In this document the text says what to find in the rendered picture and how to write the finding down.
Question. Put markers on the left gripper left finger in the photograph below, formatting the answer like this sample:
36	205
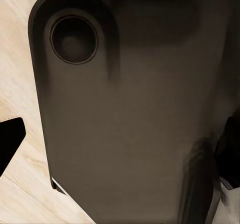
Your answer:
12	133

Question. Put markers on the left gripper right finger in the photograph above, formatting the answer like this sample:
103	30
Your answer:
232	133

